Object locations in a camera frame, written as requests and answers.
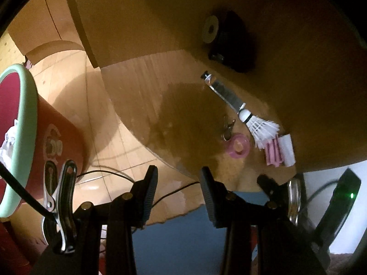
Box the pink and white paper pack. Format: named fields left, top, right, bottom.
left=264, top=133, right=296, bottom=167

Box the clear round ring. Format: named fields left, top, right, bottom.
left=287, top=178, right=301, bottom=224

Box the blue foam mat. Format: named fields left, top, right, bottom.
left=132, top=190, right=270, bottom=275

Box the thin black cable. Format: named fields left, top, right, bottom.
left=76, top=170, right=201, bottom=207

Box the metal spring clamp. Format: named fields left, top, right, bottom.
left=43, top=160, right=78, bottom=254

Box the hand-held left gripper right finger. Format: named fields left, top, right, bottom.
left=200, top=167, right=329, bottom=275

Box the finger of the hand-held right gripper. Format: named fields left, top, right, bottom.
left=256, top=174, right=290, bottom=215

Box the black wheel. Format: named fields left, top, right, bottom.
left=201, top=11, right=257, bottom=73

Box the white shuttlecock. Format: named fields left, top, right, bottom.
left=239, top=109, right=281, bottom=149

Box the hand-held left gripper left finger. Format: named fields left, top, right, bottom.
left=33, top=165, right=159, bottom=275

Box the red bin with green rim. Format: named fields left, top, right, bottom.
left=0, top=64, right=86, bottom=218

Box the small metal clip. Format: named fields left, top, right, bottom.
left=221, top=115, right=237, bottom=141

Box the pink tape roll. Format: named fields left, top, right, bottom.
left=224, top=132, right=251, bottom=159

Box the thick black cable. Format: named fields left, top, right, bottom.
left=0, top=165, right=56, bottom=222

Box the white printed plastic bag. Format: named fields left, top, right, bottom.
left=0, top=119, right=19, bottom=164

